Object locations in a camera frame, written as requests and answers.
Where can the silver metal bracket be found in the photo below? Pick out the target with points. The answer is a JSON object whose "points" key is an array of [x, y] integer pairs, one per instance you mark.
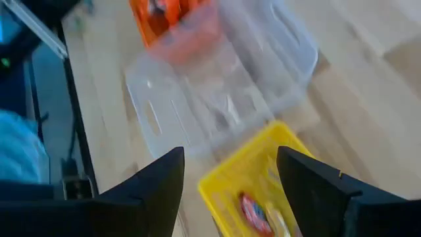
{"points": [[36, 26]]}

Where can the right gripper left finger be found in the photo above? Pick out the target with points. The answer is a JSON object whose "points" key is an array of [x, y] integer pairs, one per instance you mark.
{"points": [[131, 214]]}

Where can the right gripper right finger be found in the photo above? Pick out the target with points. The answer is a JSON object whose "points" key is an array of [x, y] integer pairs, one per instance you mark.
{"points": [[329, 207]]}

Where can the clear plastic bin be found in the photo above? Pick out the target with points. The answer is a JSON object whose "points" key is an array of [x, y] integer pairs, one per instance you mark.
{"points": [[204, 108]]}

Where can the black aluminium frame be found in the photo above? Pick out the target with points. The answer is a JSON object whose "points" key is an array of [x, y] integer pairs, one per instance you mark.
{"points": [[77, 115]]}

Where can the orange plastic basket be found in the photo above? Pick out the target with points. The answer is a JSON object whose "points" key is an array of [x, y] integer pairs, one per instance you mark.
{"points": [[144, 23]]}

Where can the yellow plastic basket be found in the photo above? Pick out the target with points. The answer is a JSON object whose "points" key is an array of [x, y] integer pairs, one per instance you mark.
{"points": [[243, 164]]}

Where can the red blue candy pack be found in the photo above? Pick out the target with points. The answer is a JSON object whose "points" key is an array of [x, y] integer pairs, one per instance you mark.
{"points": [[255, 214]]}

